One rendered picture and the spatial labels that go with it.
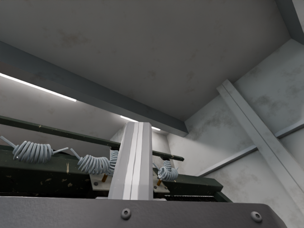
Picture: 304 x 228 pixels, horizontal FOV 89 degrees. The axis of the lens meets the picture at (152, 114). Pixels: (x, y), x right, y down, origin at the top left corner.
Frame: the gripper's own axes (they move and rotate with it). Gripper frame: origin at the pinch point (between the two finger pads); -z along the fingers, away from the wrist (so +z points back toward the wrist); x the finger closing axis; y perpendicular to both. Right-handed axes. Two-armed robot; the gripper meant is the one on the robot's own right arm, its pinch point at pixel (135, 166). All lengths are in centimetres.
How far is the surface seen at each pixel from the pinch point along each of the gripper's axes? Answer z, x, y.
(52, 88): -210, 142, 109
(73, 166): -35, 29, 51
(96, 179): -30, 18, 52
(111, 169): -33, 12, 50
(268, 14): -290, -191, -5
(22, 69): -199, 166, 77
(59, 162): -36, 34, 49
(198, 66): -292, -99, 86
